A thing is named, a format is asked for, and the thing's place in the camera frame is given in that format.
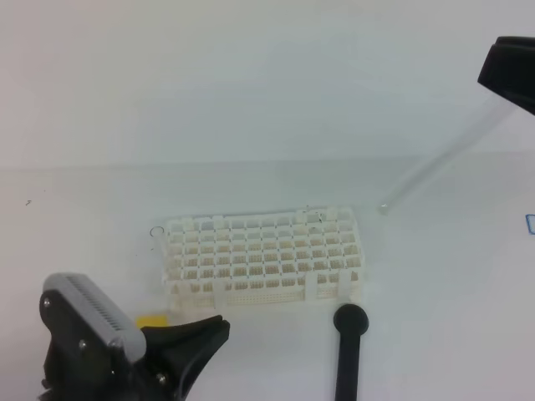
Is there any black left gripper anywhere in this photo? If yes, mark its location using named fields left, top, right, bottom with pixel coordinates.
left=38, top=291, right=230, bottom=400

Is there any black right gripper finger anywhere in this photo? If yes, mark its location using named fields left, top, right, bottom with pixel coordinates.
left=477, top=36, right=535, bottom=114

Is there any clear glass test tube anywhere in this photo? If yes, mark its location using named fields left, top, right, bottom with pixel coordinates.
left=377, top=95, right=515, bottom=216

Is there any white test tube rack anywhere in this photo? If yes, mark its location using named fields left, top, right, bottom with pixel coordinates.
left=151, top=206, right=365, bottom=313

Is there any yellow cube block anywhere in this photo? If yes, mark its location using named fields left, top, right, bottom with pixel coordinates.
left=135, top=313, right=169, bottom=328

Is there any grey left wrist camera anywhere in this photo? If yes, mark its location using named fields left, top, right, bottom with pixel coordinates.
left=43, top=272, right=146, bottom=363

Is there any black round-headed post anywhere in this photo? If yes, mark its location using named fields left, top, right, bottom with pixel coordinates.
left=334, top=303, right=369, bottom=401

